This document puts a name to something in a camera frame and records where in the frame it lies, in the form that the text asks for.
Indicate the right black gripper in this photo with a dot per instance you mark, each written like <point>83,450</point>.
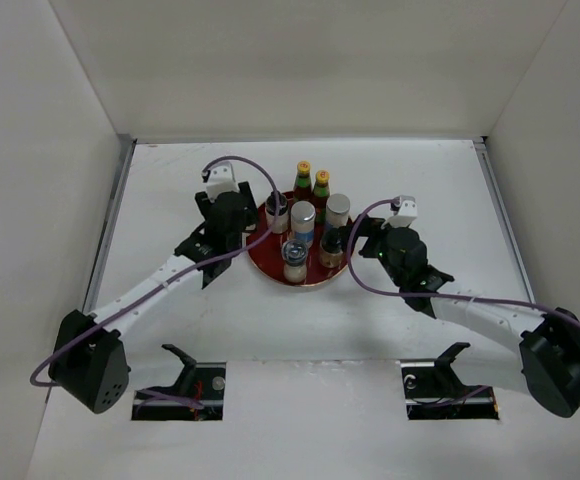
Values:
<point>369,227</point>

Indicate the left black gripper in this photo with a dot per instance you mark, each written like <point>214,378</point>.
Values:
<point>251,219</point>

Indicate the blue label jar silver lid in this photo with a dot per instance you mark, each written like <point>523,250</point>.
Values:
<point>337,211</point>

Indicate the black cap spice jar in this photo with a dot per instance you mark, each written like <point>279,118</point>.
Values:
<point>331,250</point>

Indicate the sauce bottle yellow cap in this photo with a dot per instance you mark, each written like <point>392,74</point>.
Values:
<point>302,189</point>
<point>320,195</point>

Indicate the black pump jar white powder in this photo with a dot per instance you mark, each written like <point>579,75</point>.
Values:
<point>276,210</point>

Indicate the blue label peppercorn jar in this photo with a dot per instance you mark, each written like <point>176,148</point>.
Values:
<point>302,219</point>

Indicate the chrome top grinder jar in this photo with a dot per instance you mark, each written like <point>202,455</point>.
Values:
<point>294,255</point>

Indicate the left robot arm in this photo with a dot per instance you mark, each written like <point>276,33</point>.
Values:
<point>89,358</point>

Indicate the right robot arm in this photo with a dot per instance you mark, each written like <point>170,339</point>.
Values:
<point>543,342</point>

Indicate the red round tray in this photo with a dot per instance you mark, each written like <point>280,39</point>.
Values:
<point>265,252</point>

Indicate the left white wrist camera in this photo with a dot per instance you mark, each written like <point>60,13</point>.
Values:
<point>219,179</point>

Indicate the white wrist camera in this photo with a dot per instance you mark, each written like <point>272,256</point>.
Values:
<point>404,212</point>
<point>219,179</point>

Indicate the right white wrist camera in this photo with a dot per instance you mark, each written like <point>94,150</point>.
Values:
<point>404,212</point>

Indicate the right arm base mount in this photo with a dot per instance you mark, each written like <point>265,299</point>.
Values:
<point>433,391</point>

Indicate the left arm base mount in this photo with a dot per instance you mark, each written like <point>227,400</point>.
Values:
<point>196,395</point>

